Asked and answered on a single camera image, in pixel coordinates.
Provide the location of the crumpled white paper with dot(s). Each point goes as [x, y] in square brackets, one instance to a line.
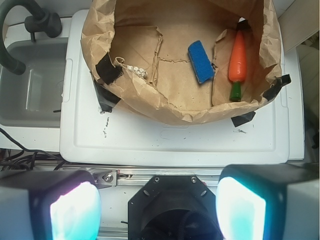
[140, 72]

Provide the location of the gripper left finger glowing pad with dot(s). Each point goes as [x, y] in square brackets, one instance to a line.
[49, 205]

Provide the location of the black tape piece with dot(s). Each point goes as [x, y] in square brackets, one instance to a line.
[108, 74]
[276, 87]

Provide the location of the brown paper bag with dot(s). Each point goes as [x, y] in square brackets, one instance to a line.
[155, 35]

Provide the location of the black tape piece left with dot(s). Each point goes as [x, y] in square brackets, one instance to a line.
[108, 74]

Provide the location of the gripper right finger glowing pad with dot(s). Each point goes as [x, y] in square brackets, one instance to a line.
[269, 201]

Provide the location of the black tape piece right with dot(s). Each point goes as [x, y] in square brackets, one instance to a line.
[276, 87]

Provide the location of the orange toy carrot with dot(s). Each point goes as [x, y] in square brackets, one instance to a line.
[237, 71]

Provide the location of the aluminium rail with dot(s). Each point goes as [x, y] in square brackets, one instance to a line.
[112, 176]

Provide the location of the dark grey faucet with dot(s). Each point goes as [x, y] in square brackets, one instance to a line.
[40, 20]

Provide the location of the grey sink basin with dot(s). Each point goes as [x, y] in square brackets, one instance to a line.
[34, 98]

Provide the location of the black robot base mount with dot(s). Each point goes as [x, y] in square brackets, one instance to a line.
[173, 207]

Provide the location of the blue sponge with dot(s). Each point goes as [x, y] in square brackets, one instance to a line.
[200, 62]

